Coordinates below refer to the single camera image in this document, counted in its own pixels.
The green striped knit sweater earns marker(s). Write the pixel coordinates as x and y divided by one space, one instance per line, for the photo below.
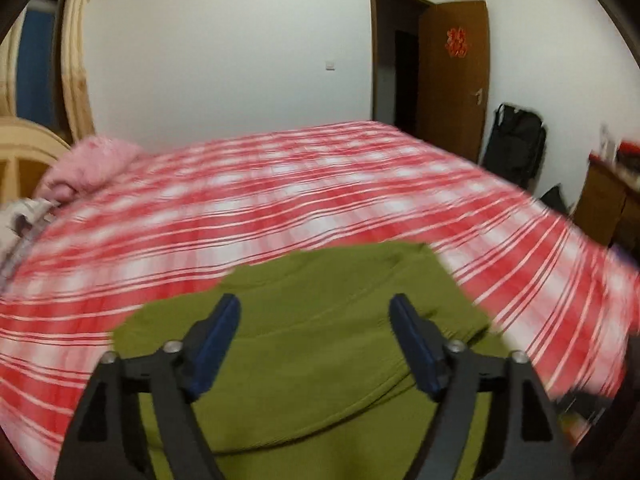
320 320

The small white box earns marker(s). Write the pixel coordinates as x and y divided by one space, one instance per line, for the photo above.
607 142

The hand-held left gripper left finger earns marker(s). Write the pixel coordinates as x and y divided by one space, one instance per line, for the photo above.
215 350

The black backpack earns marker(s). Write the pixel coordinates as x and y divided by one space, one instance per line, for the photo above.
515 145

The brown wooden door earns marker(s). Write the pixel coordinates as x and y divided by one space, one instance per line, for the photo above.
450 100

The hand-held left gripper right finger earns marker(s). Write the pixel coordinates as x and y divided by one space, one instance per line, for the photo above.
417 350

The grey patterned cloth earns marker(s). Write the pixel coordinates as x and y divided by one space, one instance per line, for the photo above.
15 225

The wooden cabinet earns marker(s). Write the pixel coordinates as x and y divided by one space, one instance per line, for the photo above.
597 200

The red cloth item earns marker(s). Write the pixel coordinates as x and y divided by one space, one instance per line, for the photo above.
630 152

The pink pillow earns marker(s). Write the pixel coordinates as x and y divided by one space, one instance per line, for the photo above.
90 165

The red plaid bed sheet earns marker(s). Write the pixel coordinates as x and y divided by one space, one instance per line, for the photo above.
250 200

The dark wooden door frame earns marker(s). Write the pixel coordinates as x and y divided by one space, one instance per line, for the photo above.
372 60

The red paper door decoration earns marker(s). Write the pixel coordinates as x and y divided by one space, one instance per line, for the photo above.
456 42

